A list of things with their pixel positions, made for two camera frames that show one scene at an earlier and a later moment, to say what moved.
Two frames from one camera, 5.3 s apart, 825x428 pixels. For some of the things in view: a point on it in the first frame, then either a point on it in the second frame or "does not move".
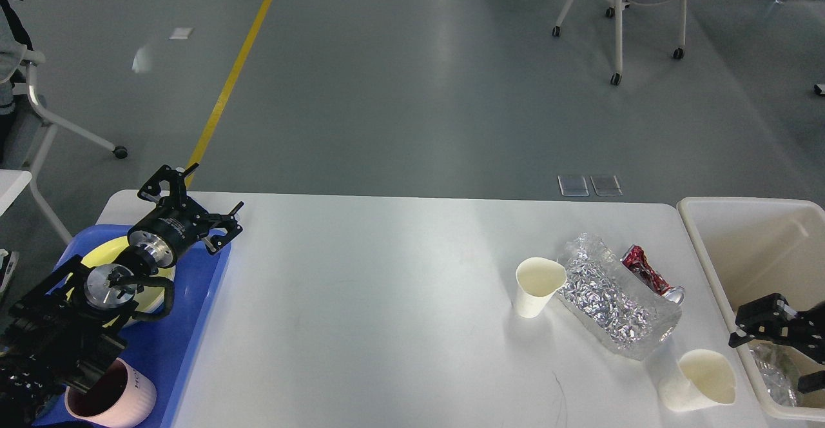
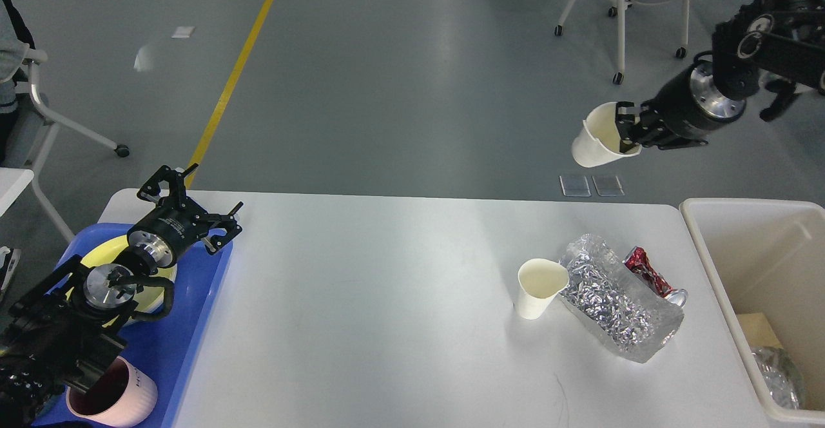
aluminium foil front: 778,373 does not move
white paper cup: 698,378 → 599,140
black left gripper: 174,224 does not move
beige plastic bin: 751,249 does not move
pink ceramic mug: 122,396 does not move
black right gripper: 771,318 → 690,106
